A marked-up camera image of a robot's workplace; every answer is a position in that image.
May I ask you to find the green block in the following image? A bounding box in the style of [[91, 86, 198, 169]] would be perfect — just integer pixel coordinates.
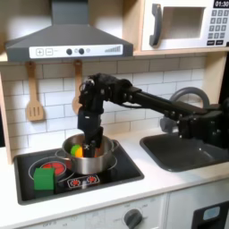
[[33, 167, 56, 191]]

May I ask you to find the orange toy carrot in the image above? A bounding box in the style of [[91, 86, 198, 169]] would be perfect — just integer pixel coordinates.
[[70, 144, 102, 158]]

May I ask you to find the steel pot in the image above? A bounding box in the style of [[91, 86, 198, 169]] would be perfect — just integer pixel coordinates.
[[55, 132, 120, 175]]

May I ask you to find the black toy stove top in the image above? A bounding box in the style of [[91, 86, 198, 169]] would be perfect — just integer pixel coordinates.
[[13, 140, 145, 206]]

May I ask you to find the wooden spoon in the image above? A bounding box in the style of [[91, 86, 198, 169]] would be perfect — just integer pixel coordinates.
[[72, 59, 85, 115]]

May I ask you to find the wooden slotted spatula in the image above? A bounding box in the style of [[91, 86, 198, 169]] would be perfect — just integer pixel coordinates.
[[24, 61, 46, 123]]

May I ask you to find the white oven front panel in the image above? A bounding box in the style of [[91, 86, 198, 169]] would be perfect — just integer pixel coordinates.
[[17, 193, 168, 229]]

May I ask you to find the dark grey sink basin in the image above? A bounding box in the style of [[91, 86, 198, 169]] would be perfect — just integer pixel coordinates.
[[139, 132, 229, 173]]

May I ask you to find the dark grey oven knob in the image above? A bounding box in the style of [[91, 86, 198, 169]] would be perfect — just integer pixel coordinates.
[[123, 208, 143, 229]]

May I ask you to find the grey range hood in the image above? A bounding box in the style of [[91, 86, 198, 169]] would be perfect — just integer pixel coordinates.
[[4, 0, 134, 63]]

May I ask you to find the dark grey tap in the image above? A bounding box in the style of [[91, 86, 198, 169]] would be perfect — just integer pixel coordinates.
[[159, 86, 211, 134]]

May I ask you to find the white toy microwave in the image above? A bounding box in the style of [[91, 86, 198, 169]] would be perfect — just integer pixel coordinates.
[[140, 0, 229, 52]]

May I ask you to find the grey microwave door handle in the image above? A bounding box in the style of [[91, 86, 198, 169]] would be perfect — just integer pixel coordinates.
[[148, 3, 164, 47]]

